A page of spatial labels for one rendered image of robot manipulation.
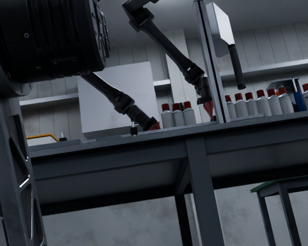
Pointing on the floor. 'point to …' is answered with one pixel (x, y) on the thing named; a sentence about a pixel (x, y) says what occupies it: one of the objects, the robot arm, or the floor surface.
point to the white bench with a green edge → (298, 183)
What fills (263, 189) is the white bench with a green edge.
